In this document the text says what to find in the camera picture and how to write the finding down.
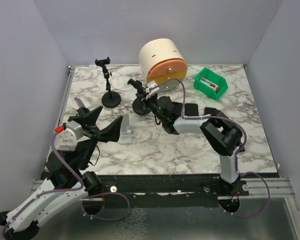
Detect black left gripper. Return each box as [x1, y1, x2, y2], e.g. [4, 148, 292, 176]
[70, 106, 124, 171]

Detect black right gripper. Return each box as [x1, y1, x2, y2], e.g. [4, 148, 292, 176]
[136, 91, 165, 123]

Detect black round-base phone stand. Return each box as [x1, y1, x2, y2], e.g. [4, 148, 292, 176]
[127, 78, 151, 116]

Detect silver folding phone stand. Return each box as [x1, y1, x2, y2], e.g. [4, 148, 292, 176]
[116, 113, 133, 145]

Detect silver phone with dark screen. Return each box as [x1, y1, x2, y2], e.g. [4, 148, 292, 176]
[172, 101, 183, 117]

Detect black adjustable phone stand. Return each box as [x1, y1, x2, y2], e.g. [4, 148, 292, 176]
[95, 57, 121, 109]

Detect purple phone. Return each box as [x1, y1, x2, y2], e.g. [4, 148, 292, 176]
[74, 97, 85, 108]

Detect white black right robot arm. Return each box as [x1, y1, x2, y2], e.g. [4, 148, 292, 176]
[135, 86, 246, 196]

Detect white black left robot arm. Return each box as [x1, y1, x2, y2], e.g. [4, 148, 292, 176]
[0, 106, 124, 240]

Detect cream cylindrical drawer organizer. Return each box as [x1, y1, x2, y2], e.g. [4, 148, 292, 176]
[138, 38, 188, 92]

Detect items inside green bin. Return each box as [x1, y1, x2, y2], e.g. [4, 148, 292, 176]
[200, 77, 221, 94]

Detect green plastic bin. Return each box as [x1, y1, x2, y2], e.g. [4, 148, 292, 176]
[193, 67, 228, 100]

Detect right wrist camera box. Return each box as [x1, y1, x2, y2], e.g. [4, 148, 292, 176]
[145, 80, 160, 100]

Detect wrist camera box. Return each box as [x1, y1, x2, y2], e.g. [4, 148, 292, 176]
[54, 120, 89, 143]
[145, 80, 160, 100]

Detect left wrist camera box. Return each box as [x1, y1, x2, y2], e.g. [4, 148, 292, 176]
[54, 120, 89, 143]

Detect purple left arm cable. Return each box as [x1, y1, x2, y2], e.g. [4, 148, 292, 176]
[1, 129, 131, 236]

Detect black front mounting rail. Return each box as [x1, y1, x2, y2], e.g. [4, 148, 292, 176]
[99, 173, 249, 209]

